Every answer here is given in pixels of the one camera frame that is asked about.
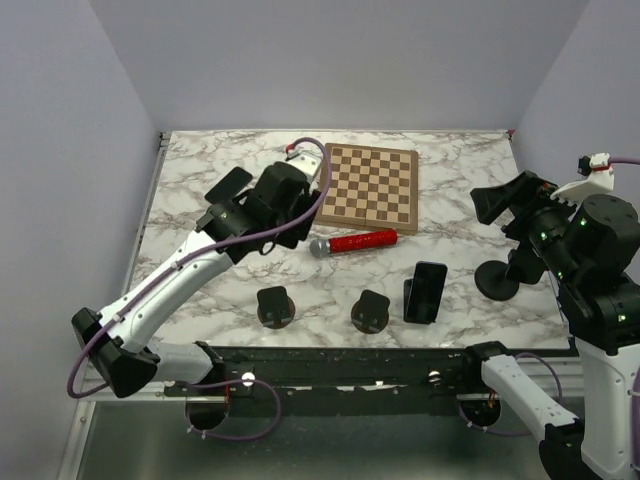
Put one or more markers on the black phone blue case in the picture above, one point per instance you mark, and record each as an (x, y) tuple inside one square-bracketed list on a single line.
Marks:
[(426, 292)]

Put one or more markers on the wooden chessboard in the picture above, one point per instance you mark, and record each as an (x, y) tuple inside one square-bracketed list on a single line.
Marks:
[(371, 188)]

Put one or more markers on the black round-base phone holder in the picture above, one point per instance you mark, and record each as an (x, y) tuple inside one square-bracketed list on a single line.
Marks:
[(500, 281)]

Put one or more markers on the left round wooden phone stand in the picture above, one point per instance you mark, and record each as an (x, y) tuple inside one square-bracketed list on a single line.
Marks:
[(275, 308)]

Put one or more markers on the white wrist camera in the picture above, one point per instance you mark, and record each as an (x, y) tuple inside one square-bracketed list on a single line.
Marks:
[(308, 163), (597, 178)]

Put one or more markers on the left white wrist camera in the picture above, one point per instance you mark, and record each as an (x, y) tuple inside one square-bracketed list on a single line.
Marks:
[(308, 163)]

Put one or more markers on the round wooden phone stand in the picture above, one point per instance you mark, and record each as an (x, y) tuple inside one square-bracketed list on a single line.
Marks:
[(275, 308), (370, 314)]

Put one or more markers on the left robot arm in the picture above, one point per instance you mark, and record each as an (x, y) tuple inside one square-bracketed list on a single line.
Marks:
[(244, 215)]

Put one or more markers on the black folding phone stand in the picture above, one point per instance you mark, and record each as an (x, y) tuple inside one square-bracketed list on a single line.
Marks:
[(407, 285)]

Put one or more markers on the black mounting rail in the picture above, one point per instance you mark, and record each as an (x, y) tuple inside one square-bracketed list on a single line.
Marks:
[(353, 382)]

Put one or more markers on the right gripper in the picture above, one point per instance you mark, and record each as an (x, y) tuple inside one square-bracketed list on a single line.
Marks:
[(517, 229)]

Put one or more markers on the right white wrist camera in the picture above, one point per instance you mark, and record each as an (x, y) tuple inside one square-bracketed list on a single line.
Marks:
[(597, 178)]

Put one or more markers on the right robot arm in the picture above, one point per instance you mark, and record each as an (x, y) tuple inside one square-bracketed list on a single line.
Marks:
[(586, 245)]

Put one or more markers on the red glitter toy microphone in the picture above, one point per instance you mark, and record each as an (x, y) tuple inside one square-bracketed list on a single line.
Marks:
[(324, 247)]

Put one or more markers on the black phone purple case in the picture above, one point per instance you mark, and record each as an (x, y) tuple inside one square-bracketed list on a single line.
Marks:
[(299, 233)]

